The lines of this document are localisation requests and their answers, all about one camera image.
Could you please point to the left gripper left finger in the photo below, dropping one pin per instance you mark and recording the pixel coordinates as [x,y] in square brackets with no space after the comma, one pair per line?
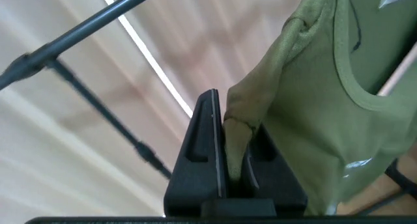
[195,178]

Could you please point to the green long-sleeved shirt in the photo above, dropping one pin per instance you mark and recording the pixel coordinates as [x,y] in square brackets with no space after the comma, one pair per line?
[309,120]

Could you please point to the black clothes rack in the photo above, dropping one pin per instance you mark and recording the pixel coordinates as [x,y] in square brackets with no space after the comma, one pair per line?
[81,25]

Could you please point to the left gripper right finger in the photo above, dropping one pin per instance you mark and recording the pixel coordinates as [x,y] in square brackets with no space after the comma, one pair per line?
[277,185]

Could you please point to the pink clothes hanger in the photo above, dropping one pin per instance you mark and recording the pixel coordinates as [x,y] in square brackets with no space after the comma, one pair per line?
[399,71]

